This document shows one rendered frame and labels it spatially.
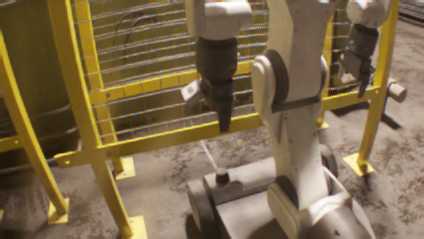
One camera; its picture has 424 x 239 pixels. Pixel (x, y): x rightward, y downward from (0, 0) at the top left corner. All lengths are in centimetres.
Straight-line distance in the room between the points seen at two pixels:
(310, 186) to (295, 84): 29
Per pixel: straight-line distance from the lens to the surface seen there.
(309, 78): 76
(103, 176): 97
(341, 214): 77
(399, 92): 184
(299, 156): 82
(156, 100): 180
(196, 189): 104
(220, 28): 58
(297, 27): 68
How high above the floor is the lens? 92
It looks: 31 degrees down
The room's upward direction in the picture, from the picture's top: 4 degrees counter-clockwise
